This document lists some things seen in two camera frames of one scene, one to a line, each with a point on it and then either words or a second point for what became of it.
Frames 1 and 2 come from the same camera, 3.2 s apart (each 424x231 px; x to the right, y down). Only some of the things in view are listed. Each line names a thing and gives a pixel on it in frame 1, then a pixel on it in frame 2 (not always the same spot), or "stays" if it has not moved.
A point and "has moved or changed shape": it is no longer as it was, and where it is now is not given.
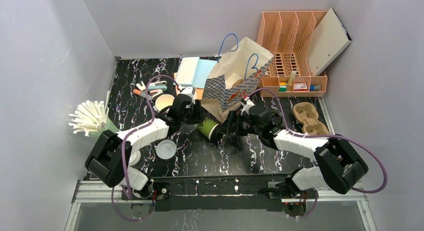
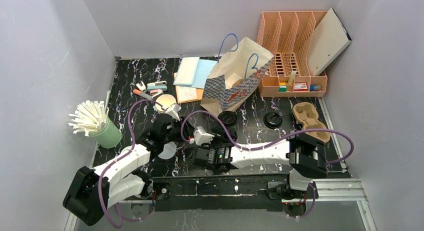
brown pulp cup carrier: [307, 114] stays
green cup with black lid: [213, 130] has moved or changed shape
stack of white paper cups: [162, 101] stays
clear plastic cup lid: [166, 149] stays
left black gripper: [195, 116] to [173, 120]
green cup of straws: [91, 119] stays
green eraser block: [282, 88] stays
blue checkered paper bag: [235, 77] stays
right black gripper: [230, 128] to [224, 133]
